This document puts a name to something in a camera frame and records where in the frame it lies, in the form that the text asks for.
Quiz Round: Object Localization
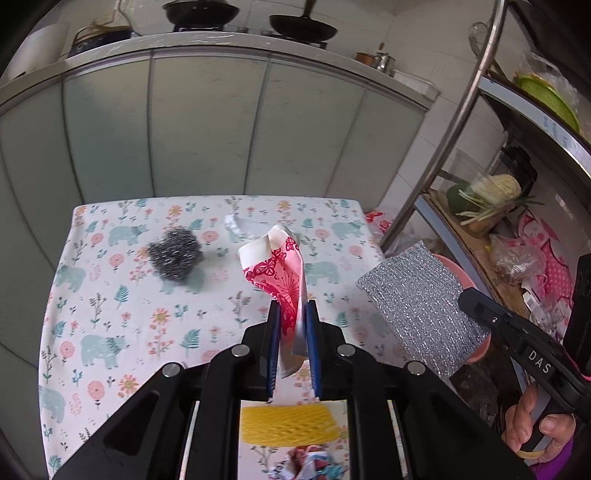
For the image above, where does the yellow foam fruit net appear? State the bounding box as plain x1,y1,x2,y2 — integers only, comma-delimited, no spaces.
240,403,341,448

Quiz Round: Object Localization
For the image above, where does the silver scouring pad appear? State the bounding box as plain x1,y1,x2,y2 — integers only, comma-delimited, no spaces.
356,241,477,378

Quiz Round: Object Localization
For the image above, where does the pink white paper cup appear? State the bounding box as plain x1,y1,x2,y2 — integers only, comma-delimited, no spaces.
238,224,308,378

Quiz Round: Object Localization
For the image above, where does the orange white plastic bag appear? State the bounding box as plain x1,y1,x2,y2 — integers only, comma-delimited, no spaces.
267,445,348,480

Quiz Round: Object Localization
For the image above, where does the purple sleeve forearm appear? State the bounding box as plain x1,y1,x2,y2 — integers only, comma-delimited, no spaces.
531,438,574,480

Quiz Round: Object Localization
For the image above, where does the right hand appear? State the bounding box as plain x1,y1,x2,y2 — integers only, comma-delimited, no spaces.
502,384,576,463

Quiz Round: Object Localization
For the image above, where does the pink plastic bin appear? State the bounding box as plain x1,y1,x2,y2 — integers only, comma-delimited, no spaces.
433,253,492,364

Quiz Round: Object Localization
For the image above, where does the pink polka dot bag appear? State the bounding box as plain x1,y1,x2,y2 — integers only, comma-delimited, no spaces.
518,211,574,307

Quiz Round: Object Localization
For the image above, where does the cabbage and greens bowl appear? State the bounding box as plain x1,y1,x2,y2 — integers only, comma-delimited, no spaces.
445,174,543,238

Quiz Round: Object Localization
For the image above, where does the steel wool scrubber ball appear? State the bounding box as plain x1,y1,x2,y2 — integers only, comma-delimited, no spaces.
147,228,202,281

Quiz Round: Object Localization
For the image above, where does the floral bear tablecloth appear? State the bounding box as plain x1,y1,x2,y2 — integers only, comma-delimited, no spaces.
38,196,408,474

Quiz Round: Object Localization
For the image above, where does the metal shelf rack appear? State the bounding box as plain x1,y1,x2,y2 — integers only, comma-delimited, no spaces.
378,0,591,324

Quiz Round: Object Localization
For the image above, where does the green plastic basket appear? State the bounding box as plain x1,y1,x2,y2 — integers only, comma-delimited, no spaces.
513,74,580,133

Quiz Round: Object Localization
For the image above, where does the steel kettle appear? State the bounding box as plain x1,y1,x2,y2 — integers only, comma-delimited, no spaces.
374,52,394,76

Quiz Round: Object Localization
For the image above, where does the copper pot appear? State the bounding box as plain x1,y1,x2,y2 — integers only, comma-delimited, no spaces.
355,52,376,67

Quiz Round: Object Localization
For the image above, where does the black frying pan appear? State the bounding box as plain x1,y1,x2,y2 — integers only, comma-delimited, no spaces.
270,0,339,43

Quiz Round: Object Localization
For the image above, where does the black lidded wok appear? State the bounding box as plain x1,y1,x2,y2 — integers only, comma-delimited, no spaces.
162,0,239,28

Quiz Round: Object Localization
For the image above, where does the white rice cooker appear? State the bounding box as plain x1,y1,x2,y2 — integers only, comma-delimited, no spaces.
1,23,69,82

